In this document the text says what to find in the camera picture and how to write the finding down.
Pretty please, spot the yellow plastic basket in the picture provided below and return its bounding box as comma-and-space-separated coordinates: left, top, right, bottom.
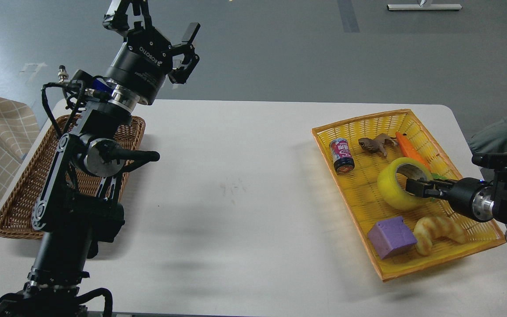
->
312, 109, 505, 281

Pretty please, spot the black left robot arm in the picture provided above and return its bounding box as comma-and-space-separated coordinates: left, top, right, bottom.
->
0, 0, 200, 317

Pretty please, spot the yellow tape roll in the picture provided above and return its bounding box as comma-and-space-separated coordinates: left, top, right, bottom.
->
377, 157, 433, 211

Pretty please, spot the red soda can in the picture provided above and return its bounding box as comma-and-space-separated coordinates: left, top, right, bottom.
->
329, 138, 355, 174

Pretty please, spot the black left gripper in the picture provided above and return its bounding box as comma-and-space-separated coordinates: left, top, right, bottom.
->
103, 0, 201, 105

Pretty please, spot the purple foam cube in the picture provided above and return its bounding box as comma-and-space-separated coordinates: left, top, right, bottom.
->
367, 216, 417, 260

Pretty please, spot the orange toy carrot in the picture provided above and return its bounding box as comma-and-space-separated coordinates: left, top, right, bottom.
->
396, 132, 449, 180

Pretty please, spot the brown toy animal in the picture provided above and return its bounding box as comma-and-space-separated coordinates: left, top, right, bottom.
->
357, 134, 399, 158

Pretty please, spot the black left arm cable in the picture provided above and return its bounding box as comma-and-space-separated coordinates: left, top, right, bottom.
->
41, 81, 91, 137

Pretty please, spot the brown wicker basket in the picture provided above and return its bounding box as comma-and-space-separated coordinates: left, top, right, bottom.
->
0, 116, 146, 240

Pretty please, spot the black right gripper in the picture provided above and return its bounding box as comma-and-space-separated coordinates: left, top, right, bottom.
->
406, 178, 494, 221

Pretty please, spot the toy croissant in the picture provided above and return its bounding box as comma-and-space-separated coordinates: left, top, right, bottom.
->
413, 216, 467, 256

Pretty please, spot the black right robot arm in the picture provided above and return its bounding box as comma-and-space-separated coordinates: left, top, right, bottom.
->
406, 153, 507, 241

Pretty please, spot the person in green clothing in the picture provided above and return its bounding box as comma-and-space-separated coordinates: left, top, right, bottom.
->
467, 116, 507, 153

